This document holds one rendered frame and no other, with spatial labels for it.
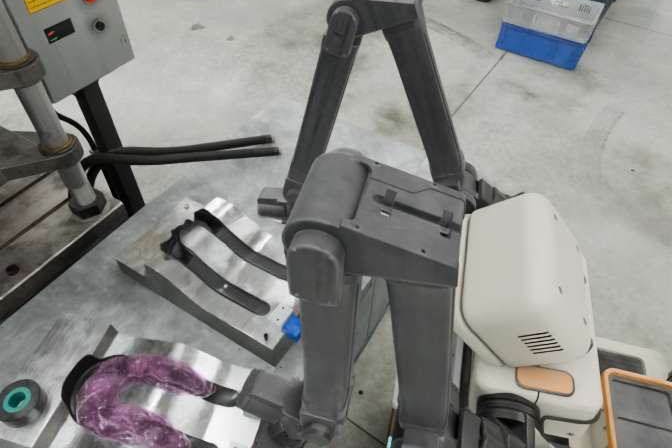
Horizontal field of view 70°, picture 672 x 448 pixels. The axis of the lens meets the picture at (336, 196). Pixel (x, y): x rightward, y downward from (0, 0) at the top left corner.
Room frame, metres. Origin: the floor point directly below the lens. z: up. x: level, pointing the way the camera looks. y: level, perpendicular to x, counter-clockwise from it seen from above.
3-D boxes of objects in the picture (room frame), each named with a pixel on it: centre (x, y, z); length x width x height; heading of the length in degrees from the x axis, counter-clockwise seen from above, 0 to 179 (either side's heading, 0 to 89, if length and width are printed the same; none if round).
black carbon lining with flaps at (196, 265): (0.70, 0.27, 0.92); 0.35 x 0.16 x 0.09; 60
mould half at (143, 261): (0.72, 0.28, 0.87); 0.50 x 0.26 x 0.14; 60
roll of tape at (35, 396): (0.34, 0.59, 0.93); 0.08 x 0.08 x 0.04
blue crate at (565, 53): (3.46, -1.55, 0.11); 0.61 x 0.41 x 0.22; 57
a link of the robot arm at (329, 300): (0.25, 0.00, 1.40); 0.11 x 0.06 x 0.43; 167
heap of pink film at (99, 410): (0.37, 0.38, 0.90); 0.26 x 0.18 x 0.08; 77
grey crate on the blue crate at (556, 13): (3.45, -1.55, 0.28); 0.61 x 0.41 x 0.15; 57
